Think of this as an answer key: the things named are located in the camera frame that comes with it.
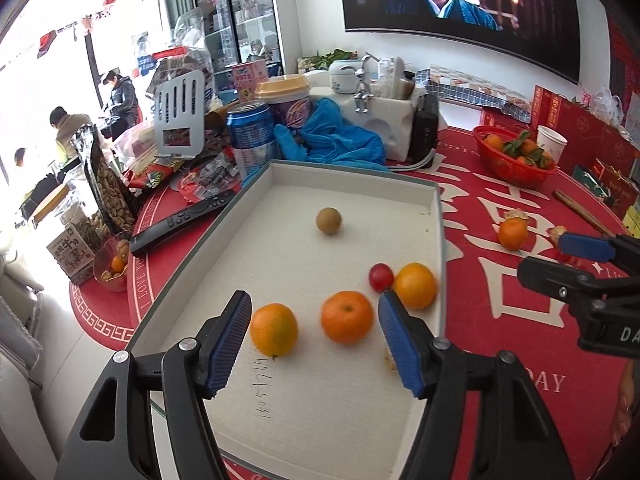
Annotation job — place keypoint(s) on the blue rubber gloves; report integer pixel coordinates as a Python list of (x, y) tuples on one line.
[(327, 139)]

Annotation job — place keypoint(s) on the wall television screen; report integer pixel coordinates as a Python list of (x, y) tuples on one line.
[(543, 32)]

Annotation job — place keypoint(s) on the blue drink can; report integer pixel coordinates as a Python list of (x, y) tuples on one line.
[(251, 129)]

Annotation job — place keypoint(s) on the red cherry tomato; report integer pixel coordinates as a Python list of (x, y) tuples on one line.
[(381, 277)]

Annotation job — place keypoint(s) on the red gift box stack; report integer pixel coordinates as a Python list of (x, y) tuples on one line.
[(591, 143)]

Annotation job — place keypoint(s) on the person right hand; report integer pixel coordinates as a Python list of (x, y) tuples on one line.
[(621, 421)]

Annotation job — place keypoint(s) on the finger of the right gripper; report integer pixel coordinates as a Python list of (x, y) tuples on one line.
[(574, 286), (620, 250)]

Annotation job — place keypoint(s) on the white slotted spatula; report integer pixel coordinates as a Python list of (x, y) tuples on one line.
[(180, 116)]

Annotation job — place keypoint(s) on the brown longan fruit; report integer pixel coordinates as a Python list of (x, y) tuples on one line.
[(329, 220)]

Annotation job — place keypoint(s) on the purple milk tea cup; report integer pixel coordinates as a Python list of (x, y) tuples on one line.
[(288, 98)]

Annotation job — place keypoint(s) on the white foam box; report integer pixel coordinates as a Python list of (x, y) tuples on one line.
[(378, 94)]

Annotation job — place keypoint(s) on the dried husk fruit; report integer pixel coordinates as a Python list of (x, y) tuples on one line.
[(516, 214), (555, 233)]

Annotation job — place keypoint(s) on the yellow carton box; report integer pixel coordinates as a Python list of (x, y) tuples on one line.
[(631, 222)]

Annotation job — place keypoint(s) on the bag of nuts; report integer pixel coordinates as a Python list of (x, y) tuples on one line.
[(117, 205)]

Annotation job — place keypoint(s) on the grey white tray box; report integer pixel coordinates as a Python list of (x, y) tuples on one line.
[(325, 411)]

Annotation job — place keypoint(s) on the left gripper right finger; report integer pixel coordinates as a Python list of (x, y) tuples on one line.
[(516, 437)]

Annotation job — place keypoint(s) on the large orange mandarin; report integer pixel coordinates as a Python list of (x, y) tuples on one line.
[(513, 233)]

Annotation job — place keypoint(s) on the long wooden back scratcher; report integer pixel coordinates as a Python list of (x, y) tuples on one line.
[(582, 212)]

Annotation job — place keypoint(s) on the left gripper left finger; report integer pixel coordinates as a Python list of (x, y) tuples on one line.
[(113, 434)]

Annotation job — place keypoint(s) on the black remote control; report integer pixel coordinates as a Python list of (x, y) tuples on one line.
[(147, 239)]

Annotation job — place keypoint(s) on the black radio device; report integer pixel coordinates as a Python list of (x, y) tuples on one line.
[(424, 131)]

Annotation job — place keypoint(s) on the small orange kumquat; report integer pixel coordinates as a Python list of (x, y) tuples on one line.
[(274, 330), (415, 286)]

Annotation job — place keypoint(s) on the white floral paper cup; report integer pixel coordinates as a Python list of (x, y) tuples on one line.
[(551, 142)]

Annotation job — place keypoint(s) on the red plastic fruit basket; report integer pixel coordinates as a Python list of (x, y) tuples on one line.
[(513, 157)]

